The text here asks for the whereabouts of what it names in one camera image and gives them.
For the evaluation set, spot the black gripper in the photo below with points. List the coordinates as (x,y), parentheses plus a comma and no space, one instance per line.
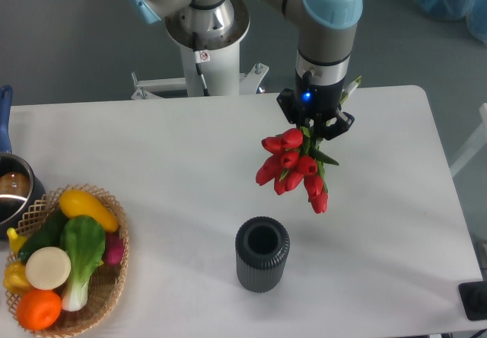
(306,101)

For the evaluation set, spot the red tulip bouquet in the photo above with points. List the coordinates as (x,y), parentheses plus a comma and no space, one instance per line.
(295,159)

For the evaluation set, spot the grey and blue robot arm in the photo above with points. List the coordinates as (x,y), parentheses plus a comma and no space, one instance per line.
(326,33)

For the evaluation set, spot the dark grey ribbed vase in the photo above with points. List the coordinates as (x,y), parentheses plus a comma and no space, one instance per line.
(262,246)

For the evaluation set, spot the black device at table edge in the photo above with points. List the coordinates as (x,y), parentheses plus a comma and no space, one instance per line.
(473,297)

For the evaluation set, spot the purple radish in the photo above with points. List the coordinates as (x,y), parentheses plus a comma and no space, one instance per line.
(114,249)

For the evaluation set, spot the yellow squash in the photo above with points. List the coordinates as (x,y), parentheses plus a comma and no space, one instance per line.
(74,203)

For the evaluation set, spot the green bok choy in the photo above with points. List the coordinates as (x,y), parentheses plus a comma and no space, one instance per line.
(83,239)

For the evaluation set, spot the woven wicker basket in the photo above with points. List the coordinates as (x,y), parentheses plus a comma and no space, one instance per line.
(107,282)

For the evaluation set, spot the dark green cucumber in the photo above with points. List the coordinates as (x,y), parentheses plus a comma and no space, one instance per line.
(48,235)

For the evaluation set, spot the small yellow banana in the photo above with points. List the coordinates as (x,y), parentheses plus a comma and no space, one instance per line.
(16,241)

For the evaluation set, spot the orange fruit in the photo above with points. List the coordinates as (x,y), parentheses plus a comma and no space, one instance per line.
(38,309)

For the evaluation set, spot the yellow bell pepper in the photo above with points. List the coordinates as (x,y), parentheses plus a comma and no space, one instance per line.
(15,280)

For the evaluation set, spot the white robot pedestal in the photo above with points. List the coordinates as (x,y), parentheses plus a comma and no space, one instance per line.
(209,43)

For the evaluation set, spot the white frame at right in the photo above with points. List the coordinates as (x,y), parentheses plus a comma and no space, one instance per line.
(475,142)

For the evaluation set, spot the dark pot with blue handle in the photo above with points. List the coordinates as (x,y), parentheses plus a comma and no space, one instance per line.
(20,187)

